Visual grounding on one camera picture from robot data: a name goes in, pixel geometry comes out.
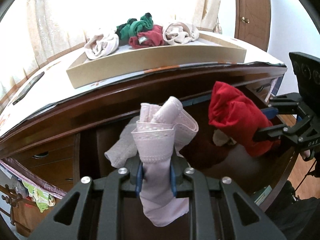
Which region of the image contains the light pink underwear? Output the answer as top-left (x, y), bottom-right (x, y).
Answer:
top-left (84, 31), bottom-right (119, 60)

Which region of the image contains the green black underwear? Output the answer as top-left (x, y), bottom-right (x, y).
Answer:
top-left (116, 12), bottom-right (153, 46)

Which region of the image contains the dark wooden dresser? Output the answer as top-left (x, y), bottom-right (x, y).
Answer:
top-left (0, 63), bottom-right (298, 238)

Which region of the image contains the person's right hand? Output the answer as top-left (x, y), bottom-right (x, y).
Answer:
top-left (300, 150), bottom-right (311, 161)

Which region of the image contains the gold cardboard tray box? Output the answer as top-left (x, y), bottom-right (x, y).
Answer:
top-left (67, 34), bottom-right (247, 88)

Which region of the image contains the black smartphone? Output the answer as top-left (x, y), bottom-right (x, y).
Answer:
top-left (12, 72), bottom-right (44, 105)

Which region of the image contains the green patterned hanging cloth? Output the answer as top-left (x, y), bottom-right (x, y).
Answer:
top-left (22, 181), bottom-right (56, 213)

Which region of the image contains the white orange-print table cover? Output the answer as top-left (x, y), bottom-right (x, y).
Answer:
top-left (1, 31), bottom-right (284, 137)

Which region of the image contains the brass door knob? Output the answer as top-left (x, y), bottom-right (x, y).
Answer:
top-left (241, 17), bottom-right (250, 24)

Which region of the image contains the bright red underwear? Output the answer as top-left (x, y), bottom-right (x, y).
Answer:
top-left (208, 81), bottom-right (280, 157)

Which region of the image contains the brown wooden door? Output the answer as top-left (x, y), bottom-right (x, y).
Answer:
top-left (235, 0), bottom-right (271, 51)

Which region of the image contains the pink striped hanging cloth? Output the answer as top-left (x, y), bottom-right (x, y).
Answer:
top-left (1, 157), bottom-right (67, 199)

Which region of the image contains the dark red underwear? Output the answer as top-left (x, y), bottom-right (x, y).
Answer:
top-left (129, 25), bottom-right (165, 49)

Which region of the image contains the mauve pink lace underwear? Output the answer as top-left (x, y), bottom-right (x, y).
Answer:
top-left (131, 96), bottom-right (199, 227)

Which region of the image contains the beige lace underwear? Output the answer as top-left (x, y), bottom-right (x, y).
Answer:
top-left (162, 22), bottom-right (200, 46)

